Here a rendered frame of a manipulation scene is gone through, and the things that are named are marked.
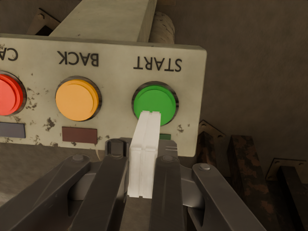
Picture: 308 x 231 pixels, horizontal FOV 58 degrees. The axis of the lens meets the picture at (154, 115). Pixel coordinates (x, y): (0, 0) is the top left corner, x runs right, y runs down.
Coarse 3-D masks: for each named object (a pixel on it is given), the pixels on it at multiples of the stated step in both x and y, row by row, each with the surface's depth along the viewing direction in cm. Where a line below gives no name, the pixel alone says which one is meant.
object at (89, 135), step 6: (66, 132) 28; (72, 132) 28; (78, 132) 28; (84, 132) 28; (90, 132) 28; (96, 132) 28; (66, 138) 28; (72, 138) 28; (78, 138) 28; (84, 138) 28; (90, 138) 28; (96, 138) 28
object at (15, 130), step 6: (0, 126) 28; (6, 126) 28; (12, 126) 28; (18, 126) 28; (24, 126) 28; (0, 132) 29; (6, 132) 29; (12, 132) 29; (18, 132) 29; (24, 132) 29
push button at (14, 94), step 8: (0, 80) 26; (8, 80) 26; (0, 88) 26; (8, 88) 26; (16, 88) 26; (0, 96) 26; (8, 96) 26; (16, 96) 27; (0, 104) 27; (8, 104) 27; (16, 104) 27; (0, 112) 27; (8, 112) 27
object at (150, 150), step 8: (152, 112) 21; (152, 120) 19; (152, 128) 17; (152, 136) 16; (144, 144) 15; (152, 144) 15; (144, 152) 15; (152, 152) 14; (144, 160) 15; (152, 160) 15; (144, 168) 15; (152, 168) 15; (144, 176) 15; (152, 176) 15; (144, 184) 15; (152, 184) 15; (144, 192) 15; (152, 192) 15
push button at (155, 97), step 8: (144, 88) 26; (152, 88) 26; (160, 88) 26; (136, 96) 26; (144, 96) 26; (152, 96) 26; (160, 96) 26; (168, 96) 26; (136, 104) 26; (144, 104) 26; (152, 104) 26; (160, 104) 26; (168, 104) 26; (136, 112) 27; (160, 112) 26; (168, 112) 26; (160, 120) 26; (168, 120) 27
